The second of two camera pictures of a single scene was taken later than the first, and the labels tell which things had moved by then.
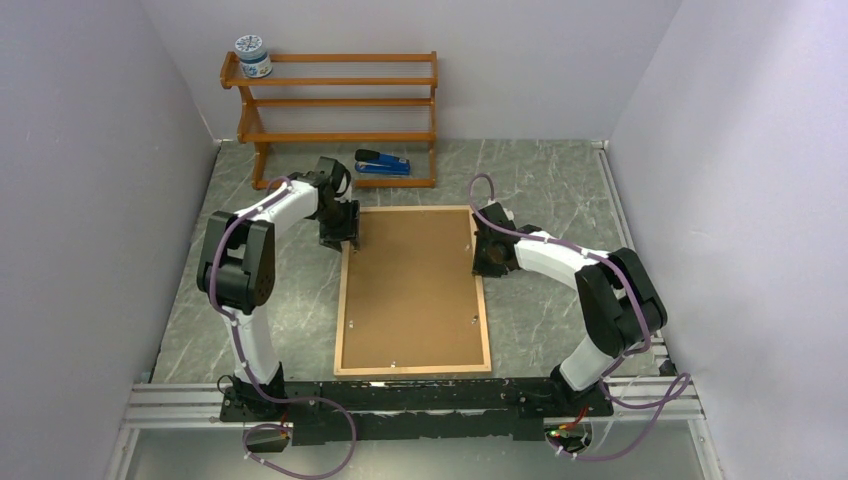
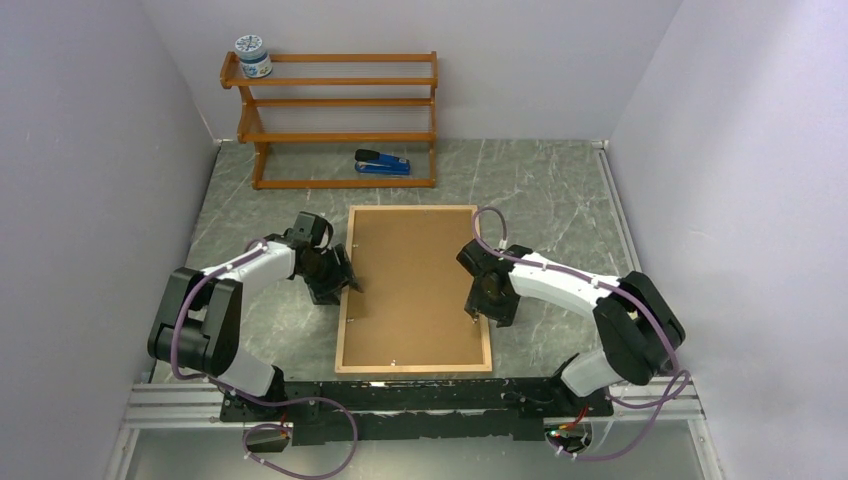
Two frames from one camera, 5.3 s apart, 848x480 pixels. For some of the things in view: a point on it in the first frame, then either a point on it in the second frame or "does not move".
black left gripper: [348, 232] to [323, 293]
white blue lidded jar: [254, 59] does not move
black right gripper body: [484, 262] to [501, 307]
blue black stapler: [376, 163] does not move
